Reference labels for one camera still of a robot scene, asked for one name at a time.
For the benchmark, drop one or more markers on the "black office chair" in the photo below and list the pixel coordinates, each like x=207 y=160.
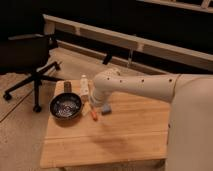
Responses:
x=27 y=55

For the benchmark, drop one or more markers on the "blue grey sponge block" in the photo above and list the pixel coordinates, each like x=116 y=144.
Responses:
x=106 y=109

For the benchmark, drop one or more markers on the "white wooden shelf frame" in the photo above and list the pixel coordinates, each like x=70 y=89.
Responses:
x=150 y=47

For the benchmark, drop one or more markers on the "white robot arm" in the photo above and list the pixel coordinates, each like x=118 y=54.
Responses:
x=189 y=97

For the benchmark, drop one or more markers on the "dark ceramic bowl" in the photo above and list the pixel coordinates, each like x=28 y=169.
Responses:
x=66 y=106

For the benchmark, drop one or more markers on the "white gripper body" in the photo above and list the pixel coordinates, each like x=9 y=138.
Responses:
x=97 y=98

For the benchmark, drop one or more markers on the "white plastic bottle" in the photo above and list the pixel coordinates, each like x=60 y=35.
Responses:
x=84 y=86

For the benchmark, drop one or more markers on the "small dark can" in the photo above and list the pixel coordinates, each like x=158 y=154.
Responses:
x=67 y=87

